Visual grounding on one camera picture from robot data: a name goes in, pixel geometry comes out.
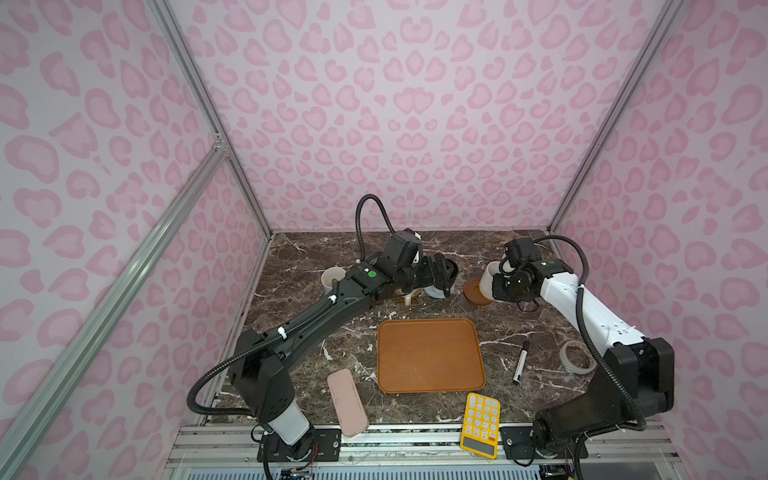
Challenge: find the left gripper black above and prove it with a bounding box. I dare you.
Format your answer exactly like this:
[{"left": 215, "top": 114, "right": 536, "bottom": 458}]
[{"left": 394, "top": 251, "right": 455, "bottom": 292}]

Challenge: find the white speckled mug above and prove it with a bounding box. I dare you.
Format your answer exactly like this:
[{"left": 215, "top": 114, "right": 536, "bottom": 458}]
[{"left": 479, "top": 261, "right": 510, "bottom": 301}]

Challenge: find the light blue mug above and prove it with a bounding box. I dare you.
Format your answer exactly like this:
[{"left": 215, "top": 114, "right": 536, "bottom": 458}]
[{"left": 320, "top": 266, "right": 346, "bottom": 293}]

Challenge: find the black mug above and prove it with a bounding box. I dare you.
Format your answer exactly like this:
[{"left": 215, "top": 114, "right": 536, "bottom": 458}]
[{"left": 442, "top": 257, "right": 459, "bottom": 284}]

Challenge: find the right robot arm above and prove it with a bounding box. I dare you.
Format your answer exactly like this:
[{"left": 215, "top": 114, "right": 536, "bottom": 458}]
[{"left": 481, "top": 260, "right": 675, "bottom": 452}]

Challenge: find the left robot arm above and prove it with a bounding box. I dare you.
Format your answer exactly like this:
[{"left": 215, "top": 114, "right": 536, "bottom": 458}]
[{"left": 228, "top": 253, "right": 459, "bottom": 454}]

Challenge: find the grey-blue felt coaster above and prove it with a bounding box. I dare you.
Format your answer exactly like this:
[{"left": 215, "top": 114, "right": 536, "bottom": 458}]
[{"left": 423, "top": 285, "right": 451, "bottom": 299}]

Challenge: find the black and white marker pen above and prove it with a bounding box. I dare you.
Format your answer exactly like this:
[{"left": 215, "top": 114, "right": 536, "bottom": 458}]
[{"left": 512, "top": 339, "right": 530, "bottom": 385}]

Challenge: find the white tape roll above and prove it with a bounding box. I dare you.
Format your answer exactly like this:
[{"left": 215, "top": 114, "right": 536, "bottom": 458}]
[{"left": 559, "top": 340, "right": 597, "bottom": 376}]

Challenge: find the pink eyeglass case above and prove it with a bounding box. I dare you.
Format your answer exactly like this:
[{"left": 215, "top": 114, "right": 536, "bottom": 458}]
[{"left": 327, "top": 369, "right": 369, "bottom": 438}]

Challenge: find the yellow calculator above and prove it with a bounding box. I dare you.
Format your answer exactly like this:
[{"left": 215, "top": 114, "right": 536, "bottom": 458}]
[{"left": 459, "top": 392, "right": 501, "bottom": 460}]

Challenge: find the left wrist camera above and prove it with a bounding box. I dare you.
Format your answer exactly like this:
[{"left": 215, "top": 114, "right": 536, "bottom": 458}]
[{"left": 376, "top": 228, "right": 422, "bottom": 277}]

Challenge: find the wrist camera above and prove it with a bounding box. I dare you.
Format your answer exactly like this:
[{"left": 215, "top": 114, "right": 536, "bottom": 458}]
[
  {"left": 376, "top": 228, "right": 422, "bottom": 277},
  {"left": 501, "top": 237, "right": 542, "bottom": 271}
]

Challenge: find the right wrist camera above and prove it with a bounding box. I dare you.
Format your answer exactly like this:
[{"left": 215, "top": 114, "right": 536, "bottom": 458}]
[{"left": 501, "top": 237, "right": 542, "bottom": 271}]

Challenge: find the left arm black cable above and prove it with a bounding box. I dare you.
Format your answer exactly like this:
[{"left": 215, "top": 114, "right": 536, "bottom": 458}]
[{"left": 355, "top": 193, "right": 397, "bottom": 265}]

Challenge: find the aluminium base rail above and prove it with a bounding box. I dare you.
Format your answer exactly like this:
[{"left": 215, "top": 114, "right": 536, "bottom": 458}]
[{"left": 161, "top": 422, "right": 688, "bottom": 479}]

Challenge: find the aluminium frame strut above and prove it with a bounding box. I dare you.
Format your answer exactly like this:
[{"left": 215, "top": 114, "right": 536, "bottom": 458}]
[{"left": 1, "top": 144, "right": 228, "bottom": 479}]

